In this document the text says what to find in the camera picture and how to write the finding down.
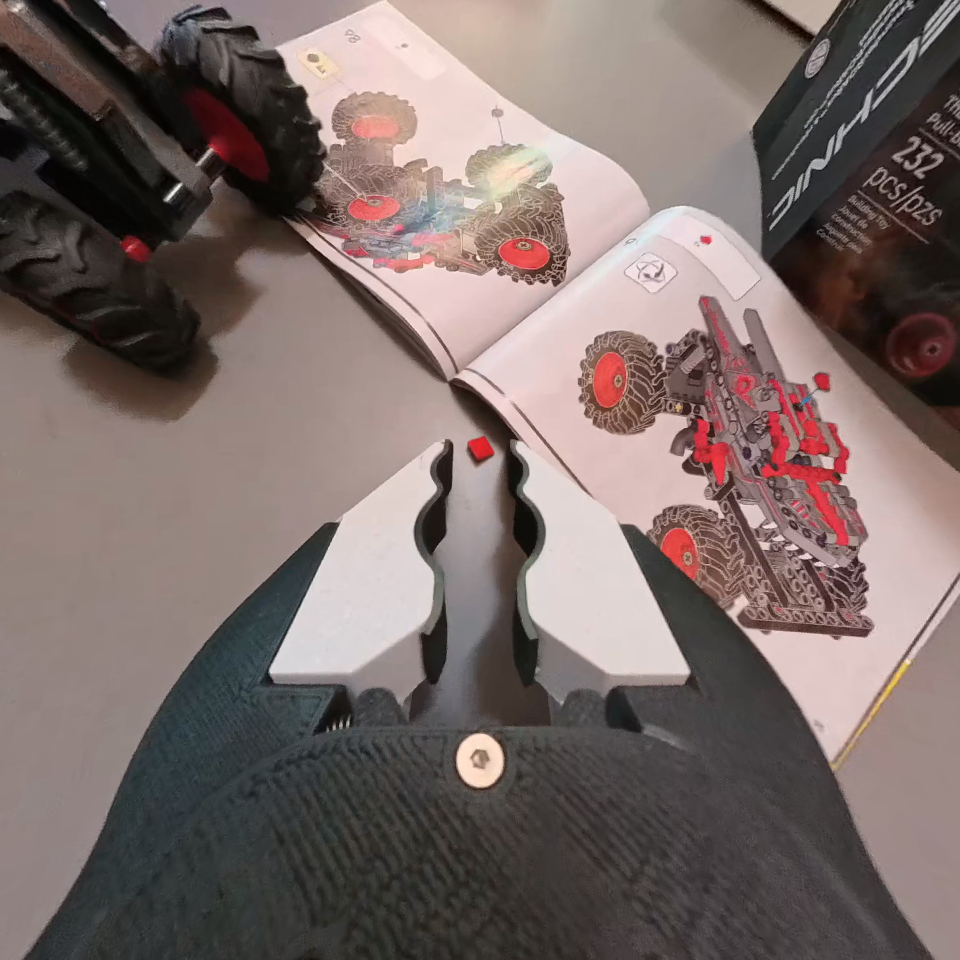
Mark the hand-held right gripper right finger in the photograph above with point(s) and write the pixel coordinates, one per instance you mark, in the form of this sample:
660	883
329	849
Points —
607	600

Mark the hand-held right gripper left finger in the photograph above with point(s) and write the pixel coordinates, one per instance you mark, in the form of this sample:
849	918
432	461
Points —
360	592

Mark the small red brick piece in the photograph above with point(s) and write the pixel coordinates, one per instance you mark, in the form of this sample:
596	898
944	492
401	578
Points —
480	448

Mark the red grey toy monster truck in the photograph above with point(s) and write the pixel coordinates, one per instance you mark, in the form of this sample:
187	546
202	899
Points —
112	187

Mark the open building instruction booklet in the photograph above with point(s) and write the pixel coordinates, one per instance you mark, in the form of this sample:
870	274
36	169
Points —
570	300

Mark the black toy set box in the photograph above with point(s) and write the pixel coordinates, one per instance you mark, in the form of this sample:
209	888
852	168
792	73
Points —
870	187

